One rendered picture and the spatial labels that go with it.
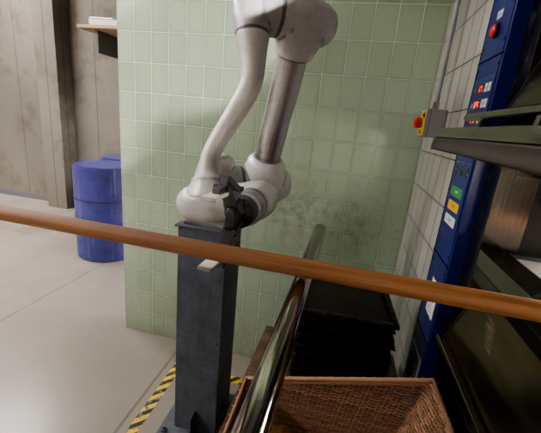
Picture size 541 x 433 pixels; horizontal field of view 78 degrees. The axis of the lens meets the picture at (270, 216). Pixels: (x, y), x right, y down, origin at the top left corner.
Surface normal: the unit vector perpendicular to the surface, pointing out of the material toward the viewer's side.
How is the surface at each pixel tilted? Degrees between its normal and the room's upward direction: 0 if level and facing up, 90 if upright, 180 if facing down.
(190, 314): 90
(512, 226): 90
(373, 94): 90
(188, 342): 90
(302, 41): 119
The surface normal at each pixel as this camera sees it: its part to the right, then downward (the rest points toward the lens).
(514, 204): -0.24, 0.24
